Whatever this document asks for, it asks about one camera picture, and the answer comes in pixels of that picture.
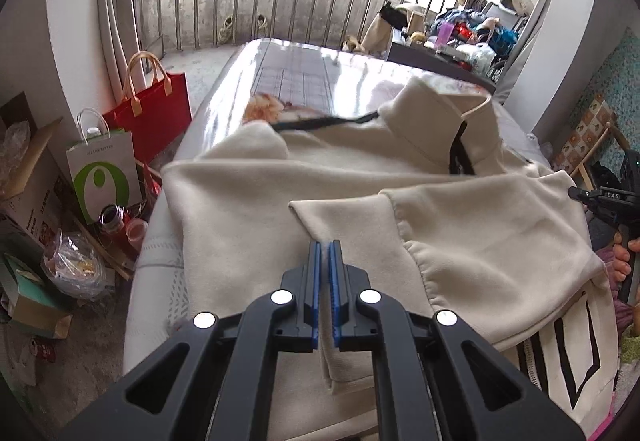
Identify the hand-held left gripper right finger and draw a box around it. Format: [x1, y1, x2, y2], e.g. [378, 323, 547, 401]
[327, 240, 586, 441]

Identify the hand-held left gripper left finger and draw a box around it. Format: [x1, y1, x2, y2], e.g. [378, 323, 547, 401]
[57, 241, 321, 441]

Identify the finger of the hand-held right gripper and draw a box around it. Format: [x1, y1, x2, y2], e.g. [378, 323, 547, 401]
[568, 186, 603, 212]

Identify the beige zip jacket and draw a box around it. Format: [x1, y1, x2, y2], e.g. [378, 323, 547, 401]
[161, 76, 619, 441]

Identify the pile of colourful clothes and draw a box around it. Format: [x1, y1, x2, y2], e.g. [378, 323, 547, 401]
[430, 8, 521, 56]

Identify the person's right hand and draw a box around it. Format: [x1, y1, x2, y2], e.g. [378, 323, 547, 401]
[612, 231, 640, 283]

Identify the black bag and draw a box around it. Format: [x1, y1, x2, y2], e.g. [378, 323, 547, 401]
[590, 161, 623, 192]

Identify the wooden chair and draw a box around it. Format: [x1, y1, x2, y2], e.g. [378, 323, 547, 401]
[550, 121, 633, 192]

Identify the checkered orange cloth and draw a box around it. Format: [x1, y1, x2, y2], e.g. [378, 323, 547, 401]
[552, 93, 618, 174]

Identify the grey curtain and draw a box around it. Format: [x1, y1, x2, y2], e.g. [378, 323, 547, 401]
[492, 0, 568, 106]

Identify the translucent plastic bag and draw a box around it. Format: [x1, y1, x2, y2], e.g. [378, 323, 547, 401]
[457, 43, 496, 76]

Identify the pink cup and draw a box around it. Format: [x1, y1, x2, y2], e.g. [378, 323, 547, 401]
[125, 218, 149, 252]

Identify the dark side table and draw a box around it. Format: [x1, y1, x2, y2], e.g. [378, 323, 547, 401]
[385, 38, 498, 94]

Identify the dark red thermos bottle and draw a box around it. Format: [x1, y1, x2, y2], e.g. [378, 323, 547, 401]
[98, 204, 133, 247]

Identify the floral grid tablecloth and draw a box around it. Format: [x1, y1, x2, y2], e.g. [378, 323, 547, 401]
[122, 38, 556, 441]

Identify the pink floral clothing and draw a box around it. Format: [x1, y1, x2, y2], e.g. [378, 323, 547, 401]
[590, 413, 617, 441]

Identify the red tote bag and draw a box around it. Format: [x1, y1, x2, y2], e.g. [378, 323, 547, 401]
[102, 52, 193, 166]

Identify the clear plastic bag of scraps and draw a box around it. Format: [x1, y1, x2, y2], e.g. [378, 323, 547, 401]
[41, 231, 108, 302]

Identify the white green paper bag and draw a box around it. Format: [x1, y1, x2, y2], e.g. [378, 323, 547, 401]
[66, 108, 143, 225]

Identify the beige canvas tote bag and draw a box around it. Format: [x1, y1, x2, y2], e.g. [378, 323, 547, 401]
[361, 3, 426, 54]

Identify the red drink can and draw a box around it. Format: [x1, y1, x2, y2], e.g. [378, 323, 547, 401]
[31, 338, 57, 363]

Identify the green paper box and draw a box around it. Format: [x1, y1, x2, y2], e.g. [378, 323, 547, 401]
[0, 253, 73, 339]

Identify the cardboard box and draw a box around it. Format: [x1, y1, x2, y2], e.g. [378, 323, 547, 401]
[0, 92, 76, 247]

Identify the beige curtain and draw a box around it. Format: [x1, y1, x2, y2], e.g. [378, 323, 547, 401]
[95, 0, 146, 116]

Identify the crumpled clear plastic wrap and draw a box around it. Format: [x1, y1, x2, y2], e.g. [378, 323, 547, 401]
[0, 121, 31, 166]

